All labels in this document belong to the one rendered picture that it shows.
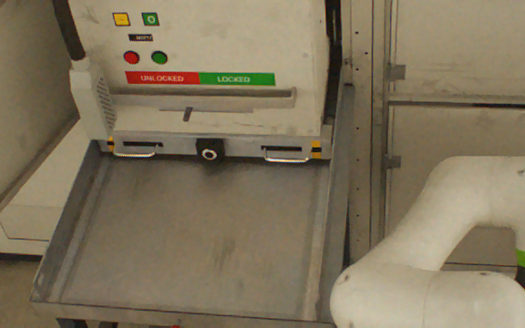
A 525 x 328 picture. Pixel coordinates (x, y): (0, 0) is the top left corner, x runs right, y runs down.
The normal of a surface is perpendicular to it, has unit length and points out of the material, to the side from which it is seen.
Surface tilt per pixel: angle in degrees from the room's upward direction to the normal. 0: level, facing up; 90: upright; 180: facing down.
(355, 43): 90
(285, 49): 90
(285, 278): 0
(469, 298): 28
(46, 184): 90
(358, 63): 90
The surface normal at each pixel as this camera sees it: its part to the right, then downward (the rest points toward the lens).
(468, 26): -0.14, 0.73
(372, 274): -0.22, -0.77
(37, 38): 0.90, 0.25
